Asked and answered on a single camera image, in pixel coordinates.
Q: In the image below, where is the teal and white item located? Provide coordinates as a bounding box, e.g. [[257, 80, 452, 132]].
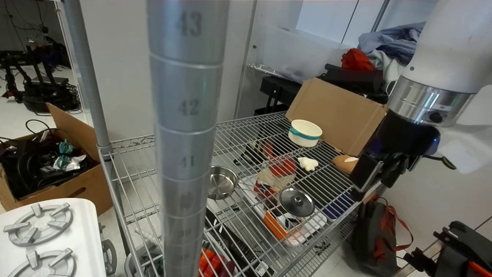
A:
[[43, 138, 88, 174]]

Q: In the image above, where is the black backpack with red straps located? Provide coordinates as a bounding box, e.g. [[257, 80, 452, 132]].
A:
[[340, 195, 415, 277]]

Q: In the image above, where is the toy kitchen stove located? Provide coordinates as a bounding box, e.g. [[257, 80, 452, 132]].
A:
[[0, 197, 108, 277]]

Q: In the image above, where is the red fabric item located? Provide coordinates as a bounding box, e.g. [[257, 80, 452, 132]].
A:
[[340, 48, 377, 74]]

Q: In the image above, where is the silver pan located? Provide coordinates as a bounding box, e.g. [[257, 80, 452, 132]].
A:
[[208, 164, 238, 201]]

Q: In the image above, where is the black bag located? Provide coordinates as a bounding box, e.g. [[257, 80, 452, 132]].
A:
[[315, 61, 391, 104]]

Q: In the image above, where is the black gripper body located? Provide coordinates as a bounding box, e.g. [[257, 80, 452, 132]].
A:
[[377, 108, 443, 158]]

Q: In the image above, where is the white toy garlic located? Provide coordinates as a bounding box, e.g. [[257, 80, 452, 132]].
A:
[[297, 155, 320, 174]]

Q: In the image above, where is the grey stove burner grate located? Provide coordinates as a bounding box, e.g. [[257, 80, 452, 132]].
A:
[[6, 246, 78, 277], [3, 201, 75, 248]]

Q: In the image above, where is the black box shaped item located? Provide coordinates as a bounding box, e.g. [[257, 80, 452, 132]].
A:
[[260, 75, 303, 115]]

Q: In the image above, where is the grey caster wheel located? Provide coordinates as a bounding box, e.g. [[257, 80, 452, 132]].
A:
[[100, 237, 120, 277]]

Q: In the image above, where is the plain grey shelf pole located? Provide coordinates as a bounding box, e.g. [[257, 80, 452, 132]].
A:
[[60, 0, 146, 277]]

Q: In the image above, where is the black equipment pile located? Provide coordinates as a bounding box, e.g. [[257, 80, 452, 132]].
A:
[[0, 35, 82, 114]]

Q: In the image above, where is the cardboard box with cables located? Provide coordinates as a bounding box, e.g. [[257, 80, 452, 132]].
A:
[[0, 101, 114, 214]]

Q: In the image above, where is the beige toy piece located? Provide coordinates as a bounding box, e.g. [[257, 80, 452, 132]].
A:
[[254, 166, 297, 192]]

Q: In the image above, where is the red round toy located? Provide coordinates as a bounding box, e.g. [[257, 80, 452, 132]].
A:
[[268, 155, 298, 178]]

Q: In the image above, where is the blue storage container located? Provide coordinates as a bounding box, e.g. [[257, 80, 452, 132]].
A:
[[321, 189, 357, 220]]

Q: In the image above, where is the white bowl with teal stripe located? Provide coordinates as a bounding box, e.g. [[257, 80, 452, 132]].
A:
[[288, 118, 324, 149]]

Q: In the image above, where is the orange rimmed small box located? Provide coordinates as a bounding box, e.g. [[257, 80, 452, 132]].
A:
[[263, 206, 311, 243]]

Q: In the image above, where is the silver pan lid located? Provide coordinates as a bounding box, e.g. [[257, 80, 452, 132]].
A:
[[278, 186, 317, 218]]

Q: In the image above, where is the blue grey cloth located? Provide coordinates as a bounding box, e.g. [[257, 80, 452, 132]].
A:
[[357, 20, 427, 68]]

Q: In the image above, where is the toy bread loaf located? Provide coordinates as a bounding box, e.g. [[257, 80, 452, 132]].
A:
[[331, 152, 361, 177]]

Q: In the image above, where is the black cable bundle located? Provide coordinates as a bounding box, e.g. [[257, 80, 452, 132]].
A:
[[0, 129, 98, 200]]

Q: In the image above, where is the cardboard box on shelf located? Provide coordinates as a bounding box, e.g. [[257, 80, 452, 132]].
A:
[[285, 75, 389, 157]]

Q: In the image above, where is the silver wire shelf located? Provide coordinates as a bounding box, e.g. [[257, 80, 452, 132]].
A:
[[98, 109, 394, 277]]

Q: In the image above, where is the grey numbered shelf pole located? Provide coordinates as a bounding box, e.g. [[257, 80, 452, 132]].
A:
[[146, 0, 232, 277]]

